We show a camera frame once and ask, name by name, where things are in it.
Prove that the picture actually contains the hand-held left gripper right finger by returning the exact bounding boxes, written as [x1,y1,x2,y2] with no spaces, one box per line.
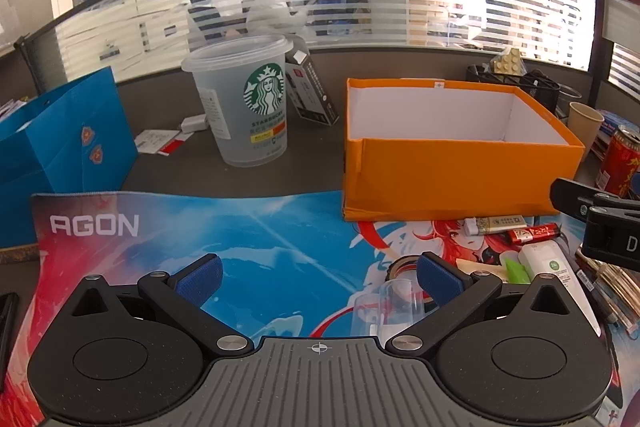
[386,251,578,356]

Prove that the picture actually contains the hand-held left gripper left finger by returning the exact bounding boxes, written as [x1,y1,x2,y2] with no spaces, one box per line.
[65,253,253,355]

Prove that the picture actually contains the blue paper bag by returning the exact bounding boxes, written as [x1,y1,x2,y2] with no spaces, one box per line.
[0,67,141,253]

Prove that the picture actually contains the black mesh desk organizer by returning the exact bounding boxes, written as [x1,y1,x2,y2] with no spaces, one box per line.
[466,64,561,112]

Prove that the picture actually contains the black and white carton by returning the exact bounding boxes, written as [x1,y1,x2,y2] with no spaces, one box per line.
[285,38,341,126]

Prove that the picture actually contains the white partition panel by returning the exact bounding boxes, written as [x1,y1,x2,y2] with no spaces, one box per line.
[602,0,640,44]

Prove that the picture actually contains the white remote device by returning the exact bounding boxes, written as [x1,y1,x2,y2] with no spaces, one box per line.
[517,243,601,338]

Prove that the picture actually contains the cream building brick plate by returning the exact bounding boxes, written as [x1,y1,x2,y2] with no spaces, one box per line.
[490,47,524,75]

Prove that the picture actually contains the beige paper cup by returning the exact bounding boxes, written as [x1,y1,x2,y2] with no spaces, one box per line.
[569,102,606,150]

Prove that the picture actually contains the clear plastic cup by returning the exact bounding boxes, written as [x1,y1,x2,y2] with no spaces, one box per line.
[350,279,426,340]

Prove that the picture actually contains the red drink can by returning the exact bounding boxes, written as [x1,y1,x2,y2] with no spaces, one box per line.
[597,124,640,200]

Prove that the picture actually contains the white and red card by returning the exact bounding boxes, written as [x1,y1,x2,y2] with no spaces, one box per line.
[135,129,193,156]

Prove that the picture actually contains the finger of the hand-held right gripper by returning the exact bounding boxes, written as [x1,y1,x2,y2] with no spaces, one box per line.
[550,177,621,224]

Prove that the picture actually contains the beige small tube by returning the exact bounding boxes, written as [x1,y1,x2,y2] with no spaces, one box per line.
[464,214,528,235]

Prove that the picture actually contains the frosted plastic cup green logo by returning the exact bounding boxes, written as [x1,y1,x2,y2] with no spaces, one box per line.
[181,34,293,168]

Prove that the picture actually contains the printed desk mat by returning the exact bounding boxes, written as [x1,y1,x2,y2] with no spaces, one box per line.
[29,191,623,427]

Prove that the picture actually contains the orange cardboard box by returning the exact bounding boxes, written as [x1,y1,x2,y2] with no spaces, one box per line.
[342,78,586,222]

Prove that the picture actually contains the green packet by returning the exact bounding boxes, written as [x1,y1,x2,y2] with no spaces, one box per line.
[502,257,532,285]

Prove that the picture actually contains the bundle of pens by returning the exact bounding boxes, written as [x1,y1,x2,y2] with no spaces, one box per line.
[575,252,640,340]

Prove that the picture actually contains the red lighter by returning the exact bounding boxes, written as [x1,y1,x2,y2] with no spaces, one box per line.
[507,223,561,245]

